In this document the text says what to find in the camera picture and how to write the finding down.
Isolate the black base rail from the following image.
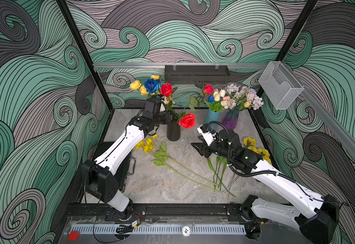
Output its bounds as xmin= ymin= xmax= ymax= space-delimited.
xmin=61 ymin=203 xmax=270 ymax=225

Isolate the yellow carnation flower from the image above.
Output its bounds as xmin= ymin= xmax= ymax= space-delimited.
xmin=257 ymin=148 xmax=270 ymax=158
xmin=248 ymin=146 xmax=259 ymax=153
xmin=264 ymin=157 xmax=272 ymax=165
xmin=243 ymin=137 xmax=256 ymax=147

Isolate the purple glass vase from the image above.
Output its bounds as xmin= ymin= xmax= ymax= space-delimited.
xmin=222 ymin=110 xmax=240 ymax=130

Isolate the colourful tulip bunch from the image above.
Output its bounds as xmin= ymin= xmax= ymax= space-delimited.
xmin=205 ymin=89 xmax=230 ymax=112

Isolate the black left corner post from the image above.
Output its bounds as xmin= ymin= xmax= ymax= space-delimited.
xmin=56 ymin=0 xmax=114 ymax=112

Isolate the mixed rose bouquet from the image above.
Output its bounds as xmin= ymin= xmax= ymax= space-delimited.
xmin=129 ymin=74 xmax=214 ymax=129

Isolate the clear plastic wall bin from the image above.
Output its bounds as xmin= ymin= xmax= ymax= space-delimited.
xmin=259 ymin=61 xmax=304 ymax=110

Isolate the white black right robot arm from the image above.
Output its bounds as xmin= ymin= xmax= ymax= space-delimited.
xmin=192 ymin=121 xmax=341 ymax=244

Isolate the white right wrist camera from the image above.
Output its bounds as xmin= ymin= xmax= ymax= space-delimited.
xmin=197 ymin=124 xmax=216 ymax=146

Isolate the orange tulip stem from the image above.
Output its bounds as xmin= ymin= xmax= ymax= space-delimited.
xmin=207 ymin=158 xmax=235 ymax=197

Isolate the white slotted cable duct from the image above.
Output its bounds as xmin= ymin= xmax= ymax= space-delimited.
xmin=70 ymin=224 xmax=246 ymax=235

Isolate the black vase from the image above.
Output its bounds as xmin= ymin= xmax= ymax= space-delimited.
xmin=167 ymin=121 xmax=181 ymax=141

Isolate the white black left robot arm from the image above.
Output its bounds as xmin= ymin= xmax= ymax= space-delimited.
xmin=82 ymin=98 xmax=172 ymax=220

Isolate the pink lilac flower bunch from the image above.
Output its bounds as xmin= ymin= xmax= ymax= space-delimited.
xmin=222 ymin=84 xmax=264 ymax=111

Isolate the yellow tulip single stem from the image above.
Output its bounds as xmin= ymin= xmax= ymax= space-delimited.
xmin=213 ymin=156 xmax=223 ymax=190

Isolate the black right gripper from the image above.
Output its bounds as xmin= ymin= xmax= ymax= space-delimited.
xmin=191 ymin=135 xmax=232 ymax=161

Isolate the teal ceramic vase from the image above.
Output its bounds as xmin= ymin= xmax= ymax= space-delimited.
xmin=204 ymin=110 xmax=221 ymax=124

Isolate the black corner frame post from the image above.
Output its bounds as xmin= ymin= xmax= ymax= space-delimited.
xmin=255 ymin=1 xmax=317 ymax=112

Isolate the red small block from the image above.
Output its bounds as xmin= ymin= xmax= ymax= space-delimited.
xmin=68 ymin=231 xmax=80 ymax=241

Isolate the black wall tray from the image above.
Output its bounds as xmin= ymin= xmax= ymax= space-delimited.
xmin=164 ymin=65 xmax=230 ymax=85

